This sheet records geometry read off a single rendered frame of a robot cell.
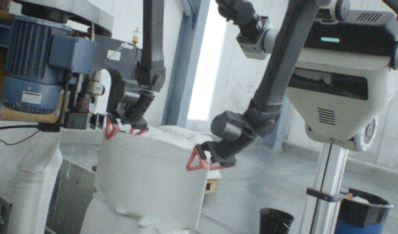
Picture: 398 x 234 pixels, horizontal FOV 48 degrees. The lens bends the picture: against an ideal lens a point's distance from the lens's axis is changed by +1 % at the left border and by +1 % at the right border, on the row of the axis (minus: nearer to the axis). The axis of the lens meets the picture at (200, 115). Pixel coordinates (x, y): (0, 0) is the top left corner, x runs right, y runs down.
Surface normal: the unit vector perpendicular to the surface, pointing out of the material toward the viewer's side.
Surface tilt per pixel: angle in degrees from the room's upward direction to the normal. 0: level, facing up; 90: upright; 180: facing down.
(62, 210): 90
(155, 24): 103
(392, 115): 90
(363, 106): 130
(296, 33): 119
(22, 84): 92
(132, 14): 90
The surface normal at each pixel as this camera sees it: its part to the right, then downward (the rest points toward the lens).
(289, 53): 0.29, 0.62
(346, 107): -0.62, 0.58
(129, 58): 0.74, 0.20
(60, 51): -0.28, 0.03
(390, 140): -0.64, -0.07
